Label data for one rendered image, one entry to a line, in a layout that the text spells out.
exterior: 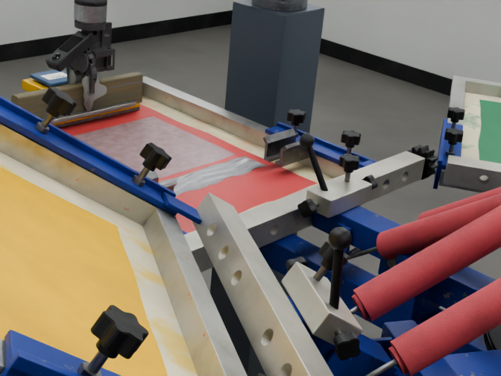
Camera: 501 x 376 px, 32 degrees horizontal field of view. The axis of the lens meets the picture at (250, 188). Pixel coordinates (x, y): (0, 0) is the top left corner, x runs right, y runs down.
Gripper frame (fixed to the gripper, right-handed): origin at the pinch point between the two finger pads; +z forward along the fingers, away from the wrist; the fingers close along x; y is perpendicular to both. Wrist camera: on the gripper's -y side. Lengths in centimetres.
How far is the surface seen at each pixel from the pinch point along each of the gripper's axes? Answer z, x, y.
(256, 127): 0.2, -32.9, 27.5
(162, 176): 4.6, -35.7, -4.4
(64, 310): -21, -100, -76
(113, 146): 4.7, -16.6, -2.6
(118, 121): 4.5, -4.3, 8.7
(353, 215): -5, -83, -1
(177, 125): 4.2, -14.6, 18.9
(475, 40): 52, 101, 383
